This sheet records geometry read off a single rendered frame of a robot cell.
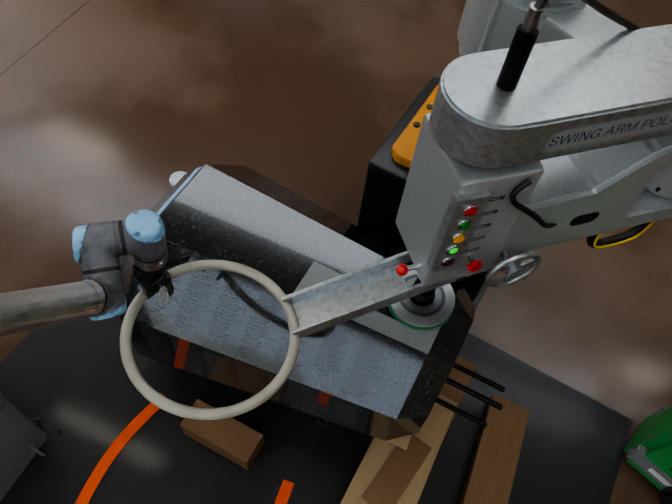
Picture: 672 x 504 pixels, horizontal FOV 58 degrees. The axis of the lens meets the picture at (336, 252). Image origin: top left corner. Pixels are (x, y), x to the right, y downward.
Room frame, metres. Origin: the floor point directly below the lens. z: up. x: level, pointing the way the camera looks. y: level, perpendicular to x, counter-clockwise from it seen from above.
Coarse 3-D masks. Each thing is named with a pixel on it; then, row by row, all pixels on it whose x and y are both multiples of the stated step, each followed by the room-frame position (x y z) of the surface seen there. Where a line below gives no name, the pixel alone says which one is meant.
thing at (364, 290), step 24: (384, 264) 0.95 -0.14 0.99; (312, 288) 0.87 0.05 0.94; (336, 288) 0.89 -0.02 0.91; (360, 288) 0.89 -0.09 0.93; (384, 288) 0.90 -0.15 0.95; (408, 288) 0.87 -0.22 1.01; (432, 288) 0.90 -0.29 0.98; (312, 312) 0.82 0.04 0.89; (336, 312) 0.82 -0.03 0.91; (360, 312) 0.81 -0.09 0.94
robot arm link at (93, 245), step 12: (84, 228) 0.79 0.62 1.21; (96, 228) 0.79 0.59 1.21; (108, 228) 0.80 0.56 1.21; (120, 228) 0.80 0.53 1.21; (72, 240) 0.75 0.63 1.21; (84, 240) 0.75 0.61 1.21; (96, 240) 0.76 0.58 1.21; (108, 240) 0.77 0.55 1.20; (120, 240) 0.78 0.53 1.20; (84, 252) 0.73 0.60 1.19; (96, 252) 0.74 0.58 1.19; (108, 252) 0.75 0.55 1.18; (120, 252) 0.76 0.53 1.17; (84, 264) 0.71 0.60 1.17; (96, 264) 0.71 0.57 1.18; (108, 264) 0.72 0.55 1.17
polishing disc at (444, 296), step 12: (408, 276) 1.02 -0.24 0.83; (444, 288) 1.00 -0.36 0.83; (408, 300) 0.93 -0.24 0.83; (444, 300) 0.95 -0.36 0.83; (396, 312) 0.89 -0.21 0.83; (408, 312) 0.89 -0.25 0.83; (420, 312) 0.90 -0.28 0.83; (432, 312) 0.90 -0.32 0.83; (444, 312) 0.91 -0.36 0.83; (420, 324) 0.86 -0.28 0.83; (432, 324) 0.86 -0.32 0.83
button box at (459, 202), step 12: (456, 192) 0.83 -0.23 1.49; (480, 192) 0.84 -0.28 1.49; (456, 204) 0.80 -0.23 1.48; (468, 204) 0.81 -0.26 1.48; (480, 204) 0.82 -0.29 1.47; (444, 216) 0.82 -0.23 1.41; (456, 216) 0.80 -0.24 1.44; (480, 216) 0.83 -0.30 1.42; (444, 228) 0.81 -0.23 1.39; (456, 228) 0.81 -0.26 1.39; (468, 228) 0.82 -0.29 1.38; (444, 240) 0.80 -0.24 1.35; (468, 240) 0.83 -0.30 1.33; (432, 252) 0.82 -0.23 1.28; (444, 252) 0.81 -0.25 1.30; (432, 264) 0.80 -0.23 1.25; (456, 264) 0.83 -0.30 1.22
